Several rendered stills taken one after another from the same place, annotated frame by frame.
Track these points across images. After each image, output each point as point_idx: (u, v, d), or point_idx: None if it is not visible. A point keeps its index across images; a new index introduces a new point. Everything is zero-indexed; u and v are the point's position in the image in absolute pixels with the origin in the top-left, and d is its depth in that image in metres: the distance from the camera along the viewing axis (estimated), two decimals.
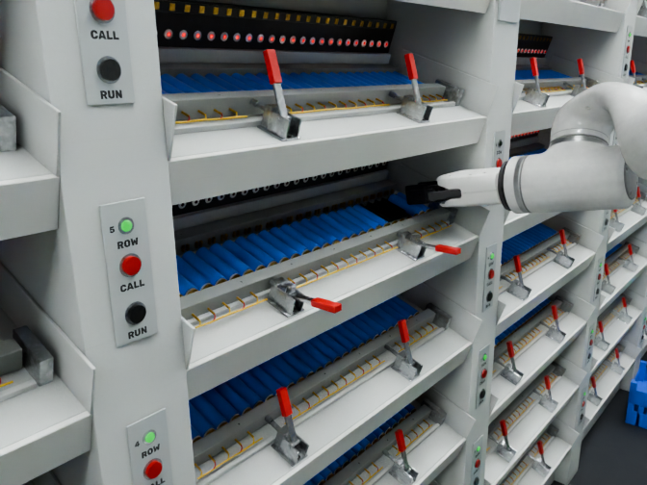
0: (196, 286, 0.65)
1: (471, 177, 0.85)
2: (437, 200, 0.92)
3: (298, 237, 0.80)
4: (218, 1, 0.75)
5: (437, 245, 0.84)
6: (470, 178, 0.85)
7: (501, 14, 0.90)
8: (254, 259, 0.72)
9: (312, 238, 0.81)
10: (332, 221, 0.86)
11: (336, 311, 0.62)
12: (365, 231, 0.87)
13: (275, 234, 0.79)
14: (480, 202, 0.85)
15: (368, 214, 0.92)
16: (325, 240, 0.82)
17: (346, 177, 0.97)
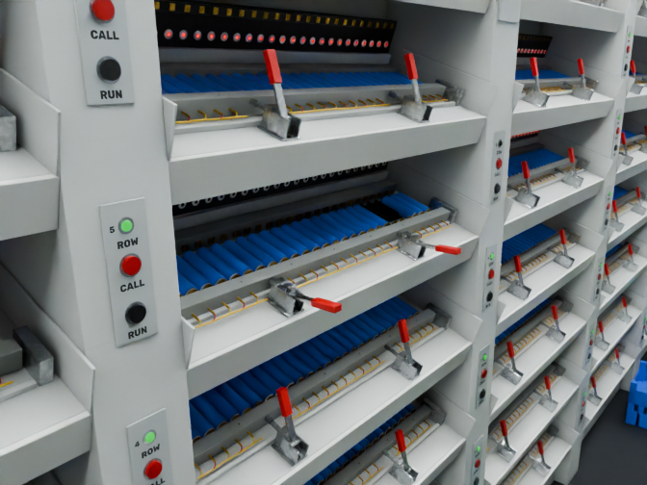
0: (196, 286, 0.65)
1: None
2: None
3: (298, 237, 0.80)
4: (218, 1, 0.75)
5: (437, 245, 0.84)
6: None
7: (501, 14, 0.90)
8: (254, 259, 0.72)
9: (312, 238, 0.81)
10: (332, 221, 0.86)
11: (336, 311, 0.62)
12: (365, 231, 0.87)
13: (275, 234, 0.79)
14: None
15: (368, 214, 0.92)
16: (325, 240, 0.82)
17: (346, 177, 0.97)
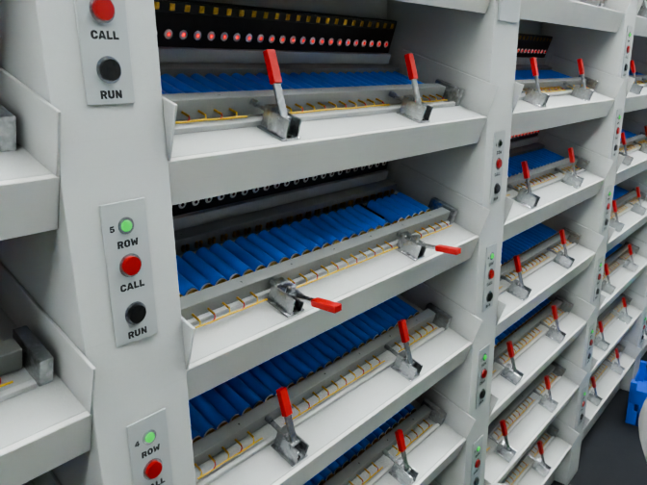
0: (196, 286, 0.65)
1: None
2: None
3: (298, 237, 0.80)
4: (218, 1, 0.75)
5: (437, 245, 0.84)
6: None
7: (501, 14, 0.90)
8: (254, 259, 0.72)
9: (312, 238, 0.81)
10: (332, 221, 0.86)
11: (336, 311, 0.62)
12: (365, 231, 0.87)
13: (275, 234, 0.79)
14: None
15: (368, 214, 0.92)
16: (325, 240, 0.82)
17: (346, 177, 0.97)
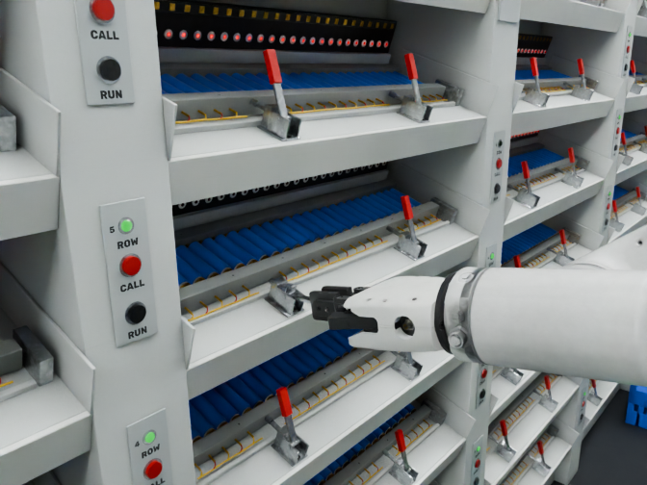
0: (189, 280, 0.66)
1: None
2: None
3: (290, 231, 0.80)
4: (218, 1, 0.75)
5: (405, 217, 0.86)
6: None
7: (501, 14, 0.90)
8: (245, 253, 0.72)
9: (303, 232, 0.81)
10: (324, 216, 0.87)
11: None
12: (357, 226, 0.88)
13: (267, 228, 0.80)
14: None
15: (360, 209, 0.92)
16: (317, 235, 0.82)
17: (346, 177, 0.97)
